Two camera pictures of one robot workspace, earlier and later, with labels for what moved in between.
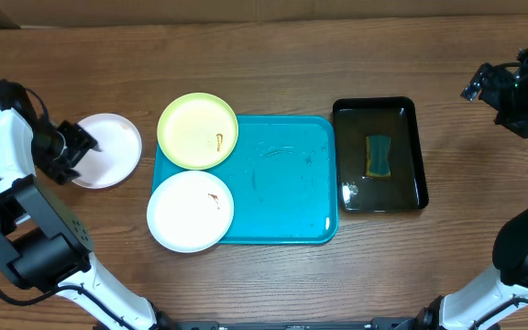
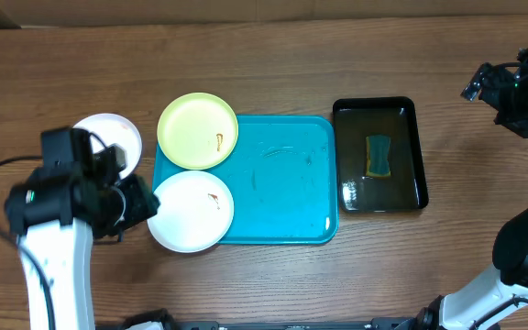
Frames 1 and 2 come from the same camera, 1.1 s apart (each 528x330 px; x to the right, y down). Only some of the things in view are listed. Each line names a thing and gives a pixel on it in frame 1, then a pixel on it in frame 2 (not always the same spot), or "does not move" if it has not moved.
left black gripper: [87, 144] to [148, 205]
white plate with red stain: [119, 156] does not move
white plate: [190, 212] does not move
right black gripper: [490, 87] does not move
